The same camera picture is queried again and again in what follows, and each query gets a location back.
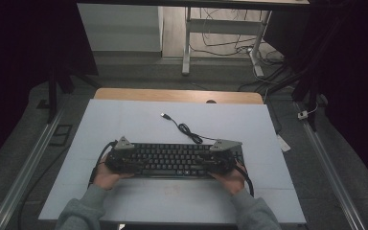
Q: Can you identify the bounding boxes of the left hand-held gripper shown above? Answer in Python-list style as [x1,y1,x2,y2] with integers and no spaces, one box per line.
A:
[104,136,142,175]

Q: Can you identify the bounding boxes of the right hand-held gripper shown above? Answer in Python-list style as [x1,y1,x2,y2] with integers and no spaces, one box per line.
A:
[202,139,243,175]

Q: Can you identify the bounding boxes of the black computer keyboard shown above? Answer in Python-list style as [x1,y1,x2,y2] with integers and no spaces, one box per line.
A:
[114,142,245,179]

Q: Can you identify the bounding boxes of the person's left hand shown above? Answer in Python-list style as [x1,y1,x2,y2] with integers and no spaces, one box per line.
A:
[92,156,135,192]

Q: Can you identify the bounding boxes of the person's right hand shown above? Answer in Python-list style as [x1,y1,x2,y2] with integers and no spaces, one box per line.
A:
[209,162,249,196]

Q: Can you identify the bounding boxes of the white board mat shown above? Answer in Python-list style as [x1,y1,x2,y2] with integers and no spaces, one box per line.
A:
[37,99,307,224]

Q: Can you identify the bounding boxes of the white tag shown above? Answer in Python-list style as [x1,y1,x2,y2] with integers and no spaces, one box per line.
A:
[276,133,292,153]

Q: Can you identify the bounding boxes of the black floor plate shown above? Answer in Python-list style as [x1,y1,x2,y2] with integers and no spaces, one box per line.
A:
[48,124,74,148]

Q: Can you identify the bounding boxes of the wooden table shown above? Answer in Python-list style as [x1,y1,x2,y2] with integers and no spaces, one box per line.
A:
[94,87,265,105]

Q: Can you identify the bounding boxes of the black metal stand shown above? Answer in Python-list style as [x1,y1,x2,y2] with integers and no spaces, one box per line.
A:
[36,61,102,125]
[267,57,329,132]

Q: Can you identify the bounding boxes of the white-framed desk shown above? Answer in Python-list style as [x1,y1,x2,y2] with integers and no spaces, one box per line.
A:
[76,0,311,78]

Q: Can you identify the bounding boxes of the grey cabinet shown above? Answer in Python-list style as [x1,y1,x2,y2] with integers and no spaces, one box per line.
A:
[77,3,164,53]

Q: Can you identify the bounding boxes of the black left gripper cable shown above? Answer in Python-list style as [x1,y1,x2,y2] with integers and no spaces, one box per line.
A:
[87,140,119,190]

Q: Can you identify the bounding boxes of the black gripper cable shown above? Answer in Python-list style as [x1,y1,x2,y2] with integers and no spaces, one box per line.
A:
[87,140,119,190]
[234,161,256,197]

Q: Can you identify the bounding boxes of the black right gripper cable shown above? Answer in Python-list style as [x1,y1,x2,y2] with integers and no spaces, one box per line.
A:
[234,161,256,197]

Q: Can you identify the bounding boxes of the black keyboard cable with plug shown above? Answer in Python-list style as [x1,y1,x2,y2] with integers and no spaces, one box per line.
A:
[160,112,219,145]

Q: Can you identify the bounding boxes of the black floor cable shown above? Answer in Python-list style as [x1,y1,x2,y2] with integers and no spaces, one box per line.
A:
[17,143,73,230]

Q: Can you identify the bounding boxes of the aluminium rail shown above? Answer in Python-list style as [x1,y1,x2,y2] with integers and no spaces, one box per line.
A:
[295,102,367,230]
[0,104,65,230]

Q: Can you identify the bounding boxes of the tangled black floor cables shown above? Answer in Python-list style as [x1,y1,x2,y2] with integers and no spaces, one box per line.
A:
[190,8,286,65]

